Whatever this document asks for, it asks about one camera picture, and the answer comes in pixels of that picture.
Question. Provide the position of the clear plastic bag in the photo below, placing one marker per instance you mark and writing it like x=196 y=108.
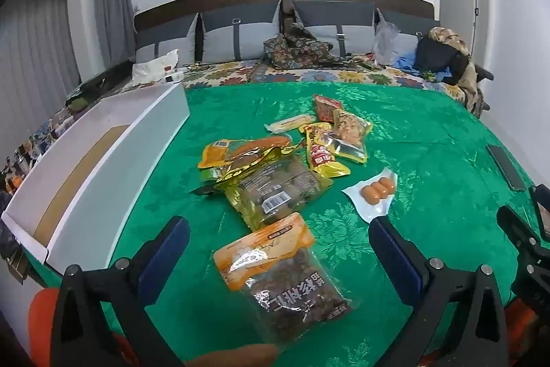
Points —
x=389 y=40

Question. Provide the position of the tan patterned scarf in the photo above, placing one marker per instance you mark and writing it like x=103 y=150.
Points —
x=449 y=36

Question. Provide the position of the pale sausage stick packet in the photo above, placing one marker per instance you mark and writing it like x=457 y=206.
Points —
x=292 y=122

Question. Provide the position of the red snack packet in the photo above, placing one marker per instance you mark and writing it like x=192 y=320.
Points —
x=326 y=109

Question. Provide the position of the clear-front chicken feet packet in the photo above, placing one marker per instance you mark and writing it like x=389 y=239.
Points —
x=350 y=130

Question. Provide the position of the clear brown snack packet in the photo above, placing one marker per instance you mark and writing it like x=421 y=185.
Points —
x=275 y=190

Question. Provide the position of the orange garment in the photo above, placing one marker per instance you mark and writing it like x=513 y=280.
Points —
x=41 y=328

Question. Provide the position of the black smartphone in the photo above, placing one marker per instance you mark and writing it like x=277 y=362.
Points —
x=507 y=167

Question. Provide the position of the black bag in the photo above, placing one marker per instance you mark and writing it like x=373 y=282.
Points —
x=434 y=53

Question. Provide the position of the dark floral patterned cloth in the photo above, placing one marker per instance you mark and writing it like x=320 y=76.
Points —
x=300 y=49

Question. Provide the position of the green patterned blanket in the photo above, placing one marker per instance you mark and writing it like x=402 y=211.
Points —
x=429 y=126

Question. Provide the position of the white cardboard box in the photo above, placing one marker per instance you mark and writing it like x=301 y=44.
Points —
x=142 y=126

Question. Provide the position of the orange sausage packet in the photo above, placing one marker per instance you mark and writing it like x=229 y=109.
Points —
x=262 y=143

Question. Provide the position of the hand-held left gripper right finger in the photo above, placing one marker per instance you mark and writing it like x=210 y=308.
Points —
x=393 y=259

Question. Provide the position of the yellow cartoon snack packet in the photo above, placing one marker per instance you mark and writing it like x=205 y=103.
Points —
x=262 y=159

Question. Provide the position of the clear three-sausage packet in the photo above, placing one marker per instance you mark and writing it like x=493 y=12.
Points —
x=378 y=190

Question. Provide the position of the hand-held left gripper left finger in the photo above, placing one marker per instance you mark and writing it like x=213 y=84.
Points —
x=172 y=248

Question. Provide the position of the blue cloth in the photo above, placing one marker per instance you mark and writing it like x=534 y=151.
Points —
x=408 y=61

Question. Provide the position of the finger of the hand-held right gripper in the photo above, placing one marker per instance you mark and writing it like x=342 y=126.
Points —
x=522 y=233
x=540 y=199

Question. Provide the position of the yellow red-label snack packet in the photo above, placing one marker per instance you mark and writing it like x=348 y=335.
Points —
x=322 y=154

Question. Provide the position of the person's left hand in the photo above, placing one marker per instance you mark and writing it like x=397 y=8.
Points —
x=240 y=356

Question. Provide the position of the orange-top dark meat packet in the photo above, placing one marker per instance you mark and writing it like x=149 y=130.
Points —
x=283 y=289

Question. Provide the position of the white crumpled cloth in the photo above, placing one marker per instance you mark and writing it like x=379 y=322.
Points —
x=152 y=68

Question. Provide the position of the grey curtain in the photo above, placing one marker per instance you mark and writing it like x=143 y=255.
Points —
x=38 y=61

